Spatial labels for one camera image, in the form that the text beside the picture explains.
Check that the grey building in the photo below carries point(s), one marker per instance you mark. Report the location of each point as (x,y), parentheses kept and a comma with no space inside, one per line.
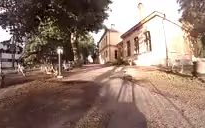
(3,55)

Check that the short lamp post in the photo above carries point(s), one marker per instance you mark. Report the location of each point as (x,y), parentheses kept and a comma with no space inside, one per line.
(59,61)

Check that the dark pole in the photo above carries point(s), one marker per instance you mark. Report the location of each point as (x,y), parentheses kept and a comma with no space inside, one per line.
(0,66)

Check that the yellow building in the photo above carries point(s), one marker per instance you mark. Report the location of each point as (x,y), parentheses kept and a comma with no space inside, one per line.
(107,46)

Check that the brown gravel path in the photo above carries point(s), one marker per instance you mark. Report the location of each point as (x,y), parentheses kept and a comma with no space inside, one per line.
(100,96)

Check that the pale building with dark windows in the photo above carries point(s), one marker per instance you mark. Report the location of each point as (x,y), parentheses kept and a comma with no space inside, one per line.
(156,43)

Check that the white container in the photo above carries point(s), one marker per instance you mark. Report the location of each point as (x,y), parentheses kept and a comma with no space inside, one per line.
(204,66)

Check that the tree with hanging branches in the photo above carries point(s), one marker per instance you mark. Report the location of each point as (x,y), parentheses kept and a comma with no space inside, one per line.
(200,23)

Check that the large dark tree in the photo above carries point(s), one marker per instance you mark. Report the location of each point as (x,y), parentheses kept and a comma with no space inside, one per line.
(56,20)

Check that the green bushes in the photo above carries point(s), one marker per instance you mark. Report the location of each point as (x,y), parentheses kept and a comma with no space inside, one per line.
(86,46)

